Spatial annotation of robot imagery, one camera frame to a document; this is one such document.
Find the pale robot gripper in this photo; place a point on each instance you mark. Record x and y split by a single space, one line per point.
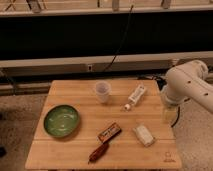
169 114

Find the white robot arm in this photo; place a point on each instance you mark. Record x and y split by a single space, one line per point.
186 80

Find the green ceramic bowl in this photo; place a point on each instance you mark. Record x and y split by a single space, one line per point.
61 121

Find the white tube with cap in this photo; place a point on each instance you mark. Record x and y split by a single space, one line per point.
135 96

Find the brown candy bar wrapper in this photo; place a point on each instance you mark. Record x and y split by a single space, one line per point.
109 133

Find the white wrapped packet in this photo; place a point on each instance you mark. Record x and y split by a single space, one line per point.
144 135

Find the wooden table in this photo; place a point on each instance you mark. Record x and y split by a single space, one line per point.
125 151

